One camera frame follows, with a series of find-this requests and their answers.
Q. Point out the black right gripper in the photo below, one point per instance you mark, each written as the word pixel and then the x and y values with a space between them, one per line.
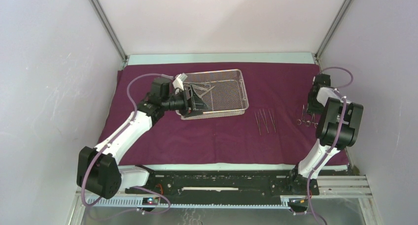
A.
pixel 311 109

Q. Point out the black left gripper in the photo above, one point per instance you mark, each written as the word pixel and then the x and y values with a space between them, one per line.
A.
pixel 193 104

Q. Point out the steel surgical forceps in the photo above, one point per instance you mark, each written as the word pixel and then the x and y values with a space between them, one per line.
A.
pixel 308 117

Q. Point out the steel surgical scissors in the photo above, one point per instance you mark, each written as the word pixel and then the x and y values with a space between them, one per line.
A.
pixel 200 88

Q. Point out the magenta surgical wrap cloth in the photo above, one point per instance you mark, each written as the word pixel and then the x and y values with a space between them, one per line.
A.
pixel 282 88

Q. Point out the metal mesh instrument tray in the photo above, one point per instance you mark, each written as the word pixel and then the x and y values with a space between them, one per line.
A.
pixel 228 98

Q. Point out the steel hemostat clamp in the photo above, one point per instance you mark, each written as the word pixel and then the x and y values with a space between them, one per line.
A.
pixel 301 120

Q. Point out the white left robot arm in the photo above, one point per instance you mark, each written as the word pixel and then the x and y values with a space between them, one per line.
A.
pixel 99 170

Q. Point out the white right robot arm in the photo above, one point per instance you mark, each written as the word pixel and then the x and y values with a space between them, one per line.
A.
pixel 337 128

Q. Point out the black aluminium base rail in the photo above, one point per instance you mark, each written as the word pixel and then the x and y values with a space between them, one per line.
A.
pixel 235 189

